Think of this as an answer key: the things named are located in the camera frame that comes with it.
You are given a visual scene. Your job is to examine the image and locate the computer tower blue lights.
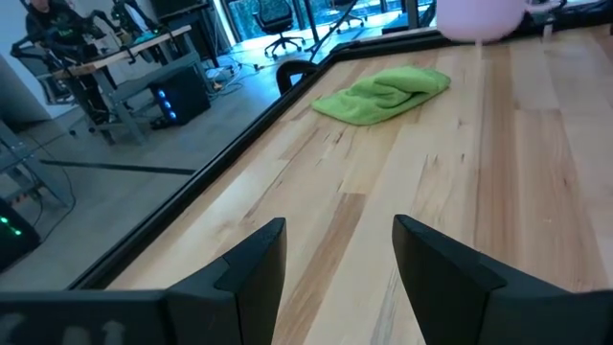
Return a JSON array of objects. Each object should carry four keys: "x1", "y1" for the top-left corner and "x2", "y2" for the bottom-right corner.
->
[{"x1": 148, "y1": 65, "x2": 213, "y2": 127}]

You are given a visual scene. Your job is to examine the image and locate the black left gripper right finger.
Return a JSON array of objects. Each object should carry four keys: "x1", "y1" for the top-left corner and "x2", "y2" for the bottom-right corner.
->
[{"x1": 392, "y1": 214, "x2": 613, "y2": 345}]

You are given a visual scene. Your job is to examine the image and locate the person at workbench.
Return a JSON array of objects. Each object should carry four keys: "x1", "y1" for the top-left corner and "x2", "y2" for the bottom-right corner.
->
[{"x1": 22, "y1": 0, "x2": 104, "y2": 55}]

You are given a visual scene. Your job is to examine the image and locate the grey metal frame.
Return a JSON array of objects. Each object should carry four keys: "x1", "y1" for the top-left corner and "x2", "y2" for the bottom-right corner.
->
[{"x1": 0, "y1": 119, "x2": 74, "y2": 208}]

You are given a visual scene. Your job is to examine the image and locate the black corner bracket loop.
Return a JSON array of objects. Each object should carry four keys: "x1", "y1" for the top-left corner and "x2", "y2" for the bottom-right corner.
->
[{"x1": 276, "y1": 58, "x2": 320, "y2": 96}]

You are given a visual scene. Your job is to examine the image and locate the black box green lights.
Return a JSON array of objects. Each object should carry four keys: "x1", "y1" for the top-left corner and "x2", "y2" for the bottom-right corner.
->
[{"x1": 0, "y1": 197, "x2": 42, "y2": 272}]

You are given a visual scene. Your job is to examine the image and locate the black office chair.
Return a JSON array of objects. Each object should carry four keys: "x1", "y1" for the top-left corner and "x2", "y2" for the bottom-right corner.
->
[
  {"x1": 252, "y1": 0, "x2": 307, "y2": 60},
  {"x1": 329, "y1": 0, "x2": 366, "y2": 35}
]

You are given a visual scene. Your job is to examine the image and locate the green microfibre cloth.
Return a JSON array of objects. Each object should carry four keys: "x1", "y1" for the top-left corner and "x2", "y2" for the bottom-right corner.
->
[{"x1": 310, "y1": 64, "x2": 453, "y2": 127}]

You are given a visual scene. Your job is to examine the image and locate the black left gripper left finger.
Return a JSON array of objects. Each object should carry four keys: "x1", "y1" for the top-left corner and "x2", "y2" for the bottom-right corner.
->
[{"x1": 0, "y1": 217, "x2": 289, "y2": 345}]

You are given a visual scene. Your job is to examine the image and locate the pink plastic cup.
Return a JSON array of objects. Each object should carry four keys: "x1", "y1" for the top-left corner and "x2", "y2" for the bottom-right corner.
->
[{"x1": 435, "y1": 0, "x2": 564, "y2": 45}]

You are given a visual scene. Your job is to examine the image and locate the wooden workbench grey frame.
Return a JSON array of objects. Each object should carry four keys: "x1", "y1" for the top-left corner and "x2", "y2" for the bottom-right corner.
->
[{"x1": 49, "y1": 24, "x2": 203, "y2": 146}]

